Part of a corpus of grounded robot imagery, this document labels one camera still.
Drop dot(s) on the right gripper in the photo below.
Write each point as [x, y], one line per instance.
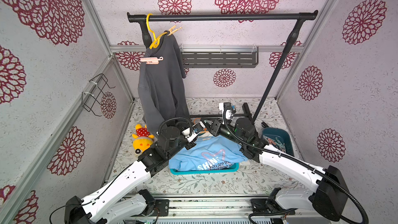
[214, 126]

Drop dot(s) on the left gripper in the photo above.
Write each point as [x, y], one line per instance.
[191, 144]

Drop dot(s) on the light blue garment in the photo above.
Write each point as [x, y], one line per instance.
[216, 153]

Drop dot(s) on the dark grey t-shirt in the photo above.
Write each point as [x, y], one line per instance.
[160, 86]

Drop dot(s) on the pink clothespin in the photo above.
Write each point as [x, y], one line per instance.
[151, 60]

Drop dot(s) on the yellow plastic hanger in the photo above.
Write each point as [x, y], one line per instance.
[156, 40]

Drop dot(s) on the beige clothespin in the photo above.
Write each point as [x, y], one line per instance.
[173, 30]

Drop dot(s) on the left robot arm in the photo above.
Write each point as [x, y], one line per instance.
[107, 206]

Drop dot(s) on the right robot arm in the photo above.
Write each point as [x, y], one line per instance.
[326, 193]

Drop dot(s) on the colourful clothespins pile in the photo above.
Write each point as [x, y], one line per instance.
[280, 145]

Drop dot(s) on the teal laundry basket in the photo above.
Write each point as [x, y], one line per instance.
[232, 168]

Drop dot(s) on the yellow plush toy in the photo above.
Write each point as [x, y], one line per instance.
[142, 139]

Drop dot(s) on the dark teal clothespin bin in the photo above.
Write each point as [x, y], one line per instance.
[279, 138]

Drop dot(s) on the black clothes rack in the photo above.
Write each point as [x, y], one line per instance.
[300, 18]

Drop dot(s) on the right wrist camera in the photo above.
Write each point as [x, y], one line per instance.
[229, 112]

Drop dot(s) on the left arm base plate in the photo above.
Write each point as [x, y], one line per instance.
[155, 207]

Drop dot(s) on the black wall shelf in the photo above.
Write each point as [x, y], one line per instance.
[220, 57]

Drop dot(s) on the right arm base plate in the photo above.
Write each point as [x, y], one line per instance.
[268, 207]

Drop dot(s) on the black wire wall basket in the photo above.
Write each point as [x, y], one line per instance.
[99, 100]

